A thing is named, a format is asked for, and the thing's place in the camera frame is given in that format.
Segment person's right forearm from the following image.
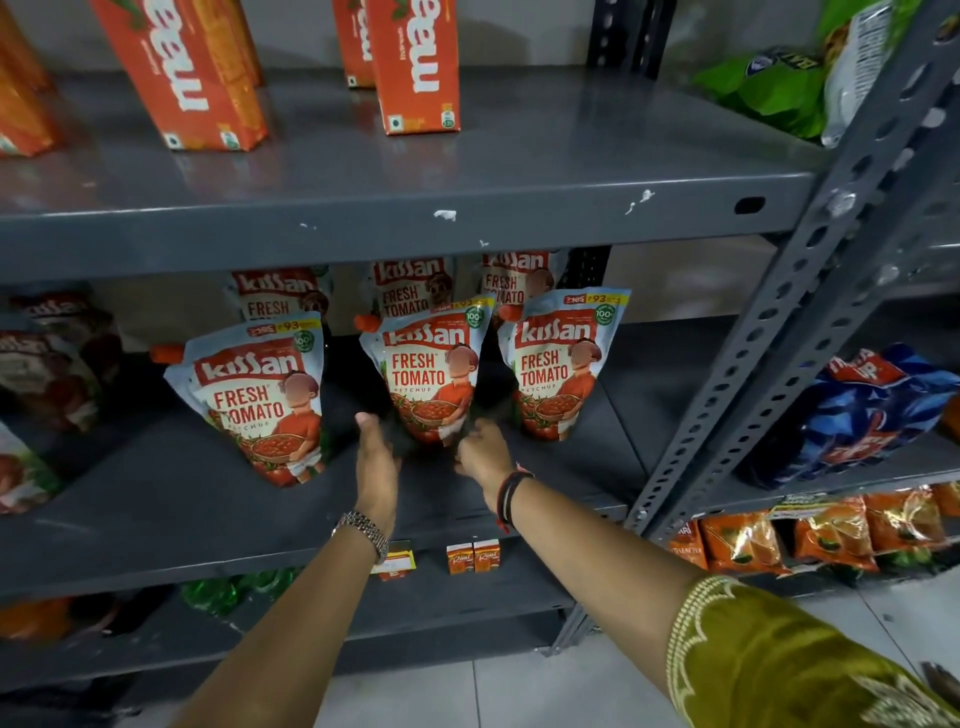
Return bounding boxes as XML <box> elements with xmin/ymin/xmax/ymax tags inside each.
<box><xmin>510</xmin><ymin>478</ymin><xmax>710</xmax><ymax>693</ymax></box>

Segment single tomato ketchup pouch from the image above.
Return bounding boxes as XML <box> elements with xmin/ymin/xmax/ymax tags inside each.
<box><xmin>354</xmin><ymin>295</ymin><xmax>497</xmax><ymax>448</ymax></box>

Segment red and white sauce pouch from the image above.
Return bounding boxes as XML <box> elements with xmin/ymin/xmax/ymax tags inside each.
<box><xmin>0</xmin><ymin>422</ymin><xmax>63</xmax><ymax>516</ymax></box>
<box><xmin>9</xmin><ymin>291</ymin><xmax>123</xmax><ymax>385</ymax></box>
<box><xmin>0</xmin><ymin>332</ymin><xmax>104</xmax><ymax>434</ymax></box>

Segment white and green snack bag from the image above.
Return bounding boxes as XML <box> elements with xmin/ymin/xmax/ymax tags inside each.
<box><xmin>816</xmin><ymin>0</ymin><xmax>925</xmax><ymax>149</ymax></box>

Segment person's left forearm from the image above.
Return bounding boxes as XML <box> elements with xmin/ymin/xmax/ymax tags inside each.
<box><xmin>171</xmin><ymin>525</ymin><xmax>391</xmax><ymax>728</ymax></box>

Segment blue snack bag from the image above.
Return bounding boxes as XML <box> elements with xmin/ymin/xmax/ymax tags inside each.
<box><xmin>737</xmin><ymin>343</ymin><xmax>960</xmax><ymax>491</ymax></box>

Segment person's left hand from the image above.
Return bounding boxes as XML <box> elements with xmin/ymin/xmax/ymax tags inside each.
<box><xmin>352</xmin><ymin>411</ymin><xmax>403</xmax><ymax>536</ymax></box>

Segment person's right hand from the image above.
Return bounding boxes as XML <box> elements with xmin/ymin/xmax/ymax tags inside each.
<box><xmin>453</xmin><ymin>418</ymin><xmax>528</xmax><ymax>493</ymax></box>

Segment grey slotted metal upright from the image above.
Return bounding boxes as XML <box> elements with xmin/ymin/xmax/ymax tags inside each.
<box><xmin>541</xmin><ymin>0</ymin><xmax>960</xmax><ymax>660</ymax></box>
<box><xmin>648</xmin><ymin>67</ymin><xmax>960</xmax><ymax>545</ymax></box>

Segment dark slotted rear upright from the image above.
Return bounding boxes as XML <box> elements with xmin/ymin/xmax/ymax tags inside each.
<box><xmin>558</xmin><ymin>0</ymin><xmax>678</xmax><ymax>291</ymax></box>

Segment green plastic bottles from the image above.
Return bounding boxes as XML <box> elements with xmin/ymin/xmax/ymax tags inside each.
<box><xmin>178</xmin><ymin>567</ymin><xmax>303</xmax><ymax>618</ymax></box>

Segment row of tomato ketchup pouches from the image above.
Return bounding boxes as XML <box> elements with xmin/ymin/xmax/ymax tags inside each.
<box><xmin>150</xmin><ymin>249</ymin><xmax>633</xmax><ymax>489</ymax></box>

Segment red and black wrist bands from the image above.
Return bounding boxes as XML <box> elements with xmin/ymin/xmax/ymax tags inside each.
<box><xmin>495</xmin><ymin>463</ymin><xmax>536</xmax><ymax>535</ymax></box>

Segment orange juice carton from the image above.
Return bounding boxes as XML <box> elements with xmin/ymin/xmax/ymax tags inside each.
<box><xmin>364</xmin><ymin>0</ymin><xmax>462</xmax><ymax>137</ymax></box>
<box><xmin>88</xmin><ymin>0</ymin><xmax>270</xmax><ymax>153</ymax></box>
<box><xmin>331</xmin><ymin>0</ymin><xmax>377</xmax><ymax>90</ymax></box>
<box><xmin>0</xmin><ymin>0</ymin><xmax>54</xmax><ymax>95</ymax></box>
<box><xmin>0</xmin><ymin>66</ymin><xmax>63</xmax><ymax>159</ymax></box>

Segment olive green embroidered sleeve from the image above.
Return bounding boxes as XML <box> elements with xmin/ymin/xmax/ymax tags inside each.
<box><xmin>665</xmin><ymin>575</ymin><xmax>960</xmax><ymax>728</ymax></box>

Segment grey metal shelf board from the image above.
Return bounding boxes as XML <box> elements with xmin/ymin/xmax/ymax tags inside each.
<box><xmin>0</xmin><ymin>536</ymin><xmax>580</xmax><ymax>697</ymax></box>
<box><xmin>0</xmin><ymin>315</ymin><xmax>740</xmax><ymax>603</ymax></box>
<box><xmin>705</xmin><ymin>427</ymin><xmax>960</xmax><ymax>519</ymax></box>
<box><xmin>0</xmin><ymin>64</ymin><xmax>831</xmax><ymax>286</ymax></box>

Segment silver metal wrist watch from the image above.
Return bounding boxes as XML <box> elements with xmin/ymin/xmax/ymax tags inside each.
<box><xmin>331</xmin><ymin>510</ymin><xmax>392</xmax><ymax>565</ymax></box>

